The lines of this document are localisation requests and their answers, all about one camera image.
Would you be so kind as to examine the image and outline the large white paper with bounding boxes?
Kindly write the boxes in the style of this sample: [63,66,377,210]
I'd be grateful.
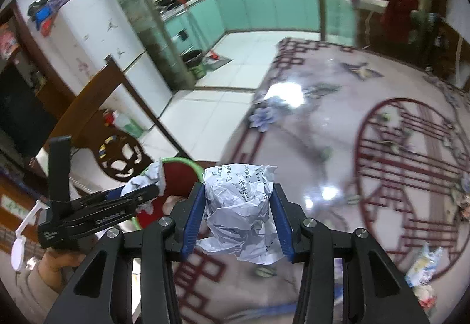
[194,163,291,266]

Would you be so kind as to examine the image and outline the plain wooden chair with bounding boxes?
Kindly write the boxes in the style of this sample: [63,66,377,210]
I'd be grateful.
[407,10,463,71]

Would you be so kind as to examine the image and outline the person's left hand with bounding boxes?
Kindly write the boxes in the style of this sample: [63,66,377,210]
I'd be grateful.
[38,247,87,293]

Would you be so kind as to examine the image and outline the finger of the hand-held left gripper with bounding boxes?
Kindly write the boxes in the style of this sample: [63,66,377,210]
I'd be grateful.
[105,185,160,203]
[121,195,158,217]

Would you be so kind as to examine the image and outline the black cloth bundle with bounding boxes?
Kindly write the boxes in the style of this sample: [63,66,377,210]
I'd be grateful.
[27,0,56,14]

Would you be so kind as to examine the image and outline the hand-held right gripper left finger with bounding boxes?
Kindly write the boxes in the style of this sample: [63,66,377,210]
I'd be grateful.
[44,182,207,324]

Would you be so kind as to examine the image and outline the bluish white paper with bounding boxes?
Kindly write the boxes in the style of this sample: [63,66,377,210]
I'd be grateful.
[121,159,167,215]

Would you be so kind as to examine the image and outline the white refrigerator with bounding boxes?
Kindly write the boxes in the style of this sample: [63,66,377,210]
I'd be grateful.
[55,0,173,126]

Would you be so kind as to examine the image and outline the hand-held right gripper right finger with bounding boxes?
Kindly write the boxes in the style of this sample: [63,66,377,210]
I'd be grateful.
[268,183,432,324]

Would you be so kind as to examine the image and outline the white and red wrapper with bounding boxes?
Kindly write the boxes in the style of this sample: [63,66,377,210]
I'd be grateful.
[413,283,439,310]

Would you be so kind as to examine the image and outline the green rimmed red bin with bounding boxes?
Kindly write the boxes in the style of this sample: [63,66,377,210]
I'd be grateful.
[134,157,206,233]

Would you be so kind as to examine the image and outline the grey dustpan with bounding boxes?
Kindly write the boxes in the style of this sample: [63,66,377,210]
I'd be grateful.
[204,52,234,70]

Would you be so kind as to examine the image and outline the blue white plastic packet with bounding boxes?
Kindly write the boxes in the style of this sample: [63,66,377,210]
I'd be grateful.
[404,243,443,288]

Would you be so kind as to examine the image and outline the red handled mop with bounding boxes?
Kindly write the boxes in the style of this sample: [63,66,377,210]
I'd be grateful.
[178,0,223,62]

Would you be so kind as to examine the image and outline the teal kitchen cabinets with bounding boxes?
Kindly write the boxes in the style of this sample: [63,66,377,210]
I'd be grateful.
[162,0,355,53]

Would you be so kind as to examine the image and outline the green bottle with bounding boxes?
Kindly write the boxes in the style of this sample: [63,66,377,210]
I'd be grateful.
[114,111,144,137]

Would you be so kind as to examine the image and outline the dark kitchen waste bin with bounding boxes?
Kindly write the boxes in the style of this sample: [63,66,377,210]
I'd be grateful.
[182,49,206,80]

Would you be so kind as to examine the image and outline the red plastic item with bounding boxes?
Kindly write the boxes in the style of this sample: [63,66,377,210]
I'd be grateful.
[40,18,61,36]

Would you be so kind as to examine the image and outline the white cable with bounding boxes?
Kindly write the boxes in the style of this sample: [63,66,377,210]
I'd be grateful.
[455,36,465,86]

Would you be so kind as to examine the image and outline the carved wooden chair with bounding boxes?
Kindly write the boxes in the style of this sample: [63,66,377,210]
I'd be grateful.
[44,54,201,183]

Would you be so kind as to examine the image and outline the dark wooden cabinet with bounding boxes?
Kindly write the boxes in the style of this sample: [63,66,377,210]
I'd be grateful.
[0,0,74,167]

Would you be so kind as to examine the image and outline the blue plastic item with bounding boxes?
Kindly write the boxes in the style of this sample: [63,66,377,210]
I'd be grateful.
[35,6,56,22]

